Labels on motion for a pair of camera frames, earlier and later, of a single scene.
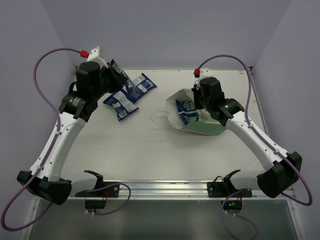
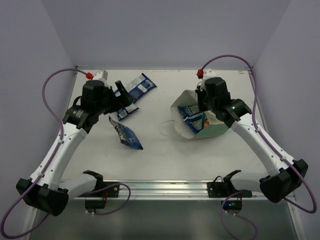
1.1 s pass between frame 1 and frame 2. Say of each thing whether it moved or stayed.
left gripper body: moved
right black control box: stayed
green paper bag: moved
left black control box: stayed
